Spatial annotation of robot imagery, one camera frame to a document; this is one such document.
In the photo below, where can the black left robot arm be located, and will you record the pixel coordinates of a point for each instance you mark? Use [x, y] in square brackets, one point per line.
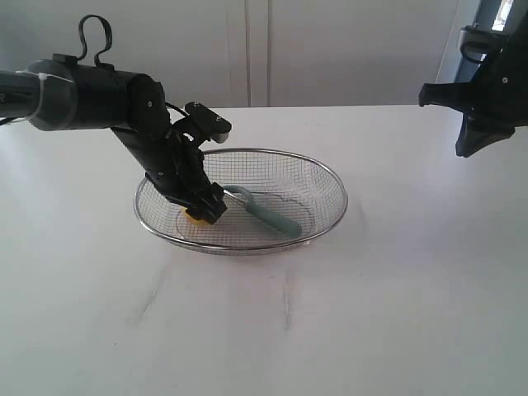
[61, 94]

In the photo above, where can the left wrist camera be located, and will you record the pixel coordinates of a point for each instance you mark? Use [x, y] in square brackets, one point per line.
[211, 125]

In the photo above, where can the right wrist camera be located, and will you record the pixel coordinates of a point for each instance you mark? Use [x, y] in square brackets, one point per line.
[474, 40]

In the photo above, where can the teal handled peeler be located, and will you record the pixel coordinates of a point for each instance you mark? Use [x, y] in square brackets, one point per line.
[278, 222]

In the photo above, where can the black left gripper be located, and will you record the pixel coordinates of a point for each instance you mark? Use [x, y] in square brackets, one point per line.
[175, 167]

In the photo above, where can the oval wire mesh basket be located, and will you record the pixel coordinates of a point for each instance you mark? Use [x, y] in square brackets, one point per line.
[299, 187]

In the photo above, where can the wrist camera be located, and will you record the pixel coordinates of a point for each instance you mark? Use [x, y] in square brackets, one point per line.
[211, 125]
[474, 40]

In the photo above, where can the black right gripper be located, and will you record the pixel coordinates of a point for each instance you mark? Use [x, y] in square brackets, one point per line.
[497, 92]

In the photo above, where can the yellow lemon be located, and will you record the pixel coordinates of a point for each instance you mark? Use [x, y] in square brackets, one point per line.
[196, 222]

